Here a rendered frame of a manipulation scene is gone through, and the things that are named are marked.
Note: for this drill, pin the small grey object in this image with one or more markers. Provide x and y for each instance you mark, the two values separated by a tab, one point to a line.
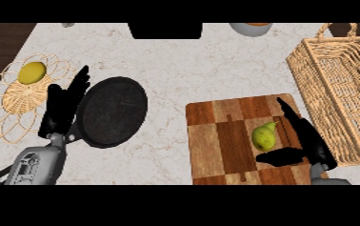
69	24

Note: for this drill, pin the tan wicker basket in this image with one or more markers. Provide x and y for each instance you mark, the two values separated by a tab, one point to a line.
331	99

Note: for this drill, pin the green pear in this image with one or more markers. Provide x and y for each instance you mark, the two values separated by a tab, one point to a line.
263	137

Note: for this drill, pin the black appliance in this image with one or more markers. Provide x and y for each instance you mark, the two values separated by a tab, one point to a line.
166	30

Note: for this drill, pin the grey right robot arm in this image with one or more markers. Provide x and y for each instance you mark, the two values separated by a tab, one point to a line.
325	178

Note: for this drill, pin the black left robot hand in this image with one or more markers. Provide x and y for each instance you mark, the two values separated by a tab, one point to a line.
60	107

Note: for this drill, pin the grey bowl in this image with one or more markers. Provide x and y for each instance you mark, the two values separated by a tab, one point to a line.
252	29

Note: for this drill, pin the yellow lemon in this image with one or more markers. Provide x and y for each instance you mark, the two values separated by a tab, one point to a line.
32	72

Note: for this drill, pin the woven flower-shaped placemat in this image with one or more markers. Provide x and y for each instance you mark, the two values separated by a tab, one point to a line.
26	99

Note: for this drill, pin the checkered wooden cutting board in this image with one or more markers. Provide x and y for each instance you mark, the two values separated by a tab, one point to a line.
225	144

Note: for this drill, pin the round black pan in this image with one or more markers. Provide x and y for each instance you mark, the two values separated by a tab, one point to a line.
111	112

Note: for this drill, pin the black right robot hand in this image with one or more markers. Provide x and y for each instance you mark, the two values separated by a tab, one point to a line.
308	140

